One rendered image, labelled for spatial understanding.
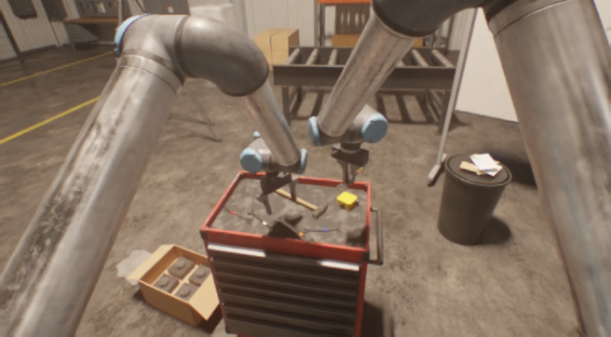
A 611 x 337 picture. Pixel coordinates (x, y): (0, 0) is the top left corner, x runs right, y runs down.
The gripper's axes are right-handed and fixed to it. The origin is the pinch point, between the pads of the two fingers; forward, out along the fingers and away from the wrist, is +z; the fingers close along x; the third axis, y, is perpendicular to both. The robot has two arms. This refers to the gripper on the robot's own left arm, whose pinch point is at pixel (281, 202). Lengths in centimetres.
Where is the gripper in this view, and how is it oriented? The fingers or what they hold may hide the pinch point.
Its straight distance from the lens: 136.1
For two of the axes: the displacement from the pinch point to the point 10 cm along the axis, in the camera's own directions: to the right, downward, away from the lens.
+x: -7.7, 3.7, -5.3
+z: 1.7, 9.1, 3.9
